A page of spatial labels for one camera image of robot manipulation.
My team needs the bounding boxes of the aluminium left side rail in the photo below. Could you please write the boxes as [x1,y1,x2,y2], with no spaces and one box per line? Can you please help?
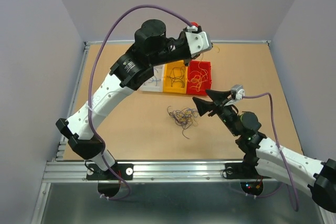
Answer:
[53,44,90,162]

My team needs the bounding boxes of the yellow plastic bin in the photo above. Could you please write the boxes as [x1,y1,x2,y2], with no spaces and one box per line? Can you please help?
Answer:
[163,60,188,94]

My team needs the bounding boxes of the aluminium rail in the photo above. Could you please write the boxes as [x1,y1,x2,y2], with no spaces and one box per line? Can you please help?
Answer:
[41,158,323,183]
[84,40,271,46]
[53,44,90,162]

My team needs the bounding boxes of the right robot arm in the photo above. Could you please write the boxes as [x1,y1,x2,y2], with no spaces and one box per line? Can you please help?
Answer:
[193,85,335,213]

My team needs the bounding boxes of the blue wire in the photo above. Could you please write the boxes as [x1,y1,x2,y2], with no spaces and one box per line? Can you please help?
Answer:
[146,68,163,86]

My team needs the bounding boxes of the aluminium back rail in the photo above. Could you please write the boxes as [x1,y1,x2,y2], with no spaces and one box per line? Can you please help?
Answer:
[84,40,271,46]

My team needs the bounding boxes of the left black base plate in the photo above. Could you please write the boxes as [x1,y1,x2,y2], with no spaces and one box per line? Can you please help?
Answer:
[85,163,134,180]

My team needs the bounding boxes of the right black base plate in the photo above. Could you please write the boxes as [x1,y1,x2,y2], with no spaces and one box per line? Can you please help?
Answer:
[223,162,261,179]

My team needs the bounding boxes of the white plastic bin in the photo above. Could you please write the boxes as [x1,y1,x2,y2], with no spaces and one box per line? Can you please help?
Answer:
[139,65,165,93]

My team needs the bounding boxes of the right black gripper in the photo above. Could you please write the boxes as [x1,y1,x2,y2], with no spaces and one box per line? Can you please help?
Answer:
[192,88,240,136]

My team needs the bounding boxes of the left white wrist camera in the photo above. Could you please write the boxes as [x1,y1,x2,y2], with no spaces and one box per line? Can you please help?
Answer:
[185,25,213,56]

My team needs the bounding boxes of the yellow wire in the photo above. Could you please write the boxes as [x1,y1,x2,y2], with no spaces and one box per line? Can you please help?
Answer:
[188,62,211,91]
[197,44,221,62]

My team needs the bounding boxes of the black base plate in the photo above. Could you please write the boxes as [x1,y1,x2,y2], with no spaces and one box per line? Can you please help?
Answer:
[85,163,134,180]
[223,162,261,179]

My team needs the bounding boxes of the red plastic bin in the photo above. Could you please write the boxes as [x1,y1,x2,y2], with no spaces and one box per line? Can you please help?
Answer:
[186,61,212,96]

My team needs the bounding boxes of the wire bundle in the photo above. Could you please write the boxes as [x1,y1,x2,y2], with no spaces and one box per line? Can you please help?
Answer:
[166,105,200,140]

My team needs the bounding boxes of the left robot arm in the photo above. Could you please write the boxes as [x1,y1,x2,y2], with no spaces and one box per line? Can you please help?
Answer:
[56,19,210,179]

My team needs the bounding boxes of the aluminium front rail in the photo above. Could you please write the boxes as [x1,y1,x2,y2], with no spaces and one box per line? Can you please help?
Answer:
[41,158,323,183]

